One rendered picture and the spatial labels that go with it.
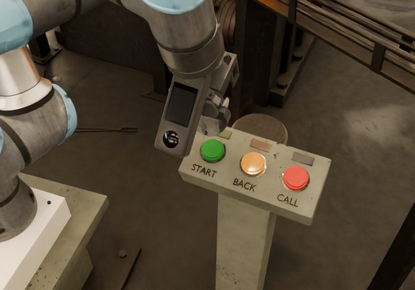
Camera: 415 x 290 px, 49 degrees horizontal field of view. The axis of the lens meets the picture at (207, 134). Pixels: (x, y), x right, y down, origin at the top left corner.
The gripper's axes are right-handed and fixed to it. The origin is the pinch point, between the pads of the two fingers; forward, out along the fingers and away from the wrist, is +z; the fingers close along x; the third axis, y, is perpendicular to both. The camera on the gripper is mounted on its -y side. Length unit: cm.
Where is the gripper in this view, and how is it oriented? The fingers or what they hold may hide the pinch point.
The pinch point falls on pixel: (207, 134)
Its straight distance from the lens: 73.4
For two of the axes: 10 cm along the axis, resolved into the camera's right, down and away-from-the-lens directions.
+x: -9.1, -3.0, 2.9
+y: 3.9, -8.5, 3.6
